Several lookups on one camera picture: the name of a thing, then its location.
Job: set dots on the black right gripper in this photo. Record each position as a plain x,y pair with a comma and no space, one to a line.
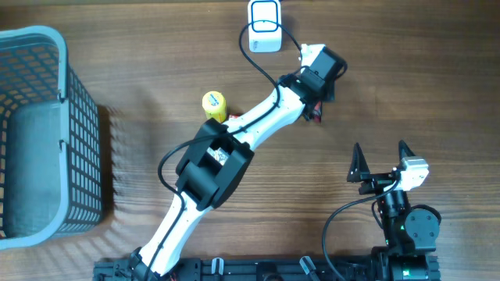
359,172

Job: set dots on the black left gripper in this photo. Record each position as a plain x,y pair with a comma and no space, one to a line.
330,93

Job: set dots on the black red hex wrench packet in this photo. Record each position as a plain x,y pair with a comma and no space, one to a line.
313,112

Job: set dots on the yellow mentos gum bottle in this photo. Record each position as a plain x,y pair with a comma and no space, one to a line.
215,106

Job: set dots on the round tin can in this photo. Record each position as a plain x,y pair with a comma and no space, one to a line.
219,155

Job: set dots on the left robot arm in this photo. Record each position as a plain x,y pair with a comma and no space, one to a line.
215,161

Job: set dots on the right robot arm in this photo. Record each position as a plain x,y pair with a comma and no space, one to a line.
410,231

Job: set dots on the white barcode scanner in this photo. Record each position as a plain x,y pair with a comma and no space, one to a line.
264,31

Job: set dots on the grey plastic shopping basket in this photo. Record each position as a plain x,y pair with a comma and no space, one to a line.
51,184

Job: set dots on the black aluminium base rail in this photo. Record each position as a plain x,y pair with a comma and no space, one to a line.
305,268

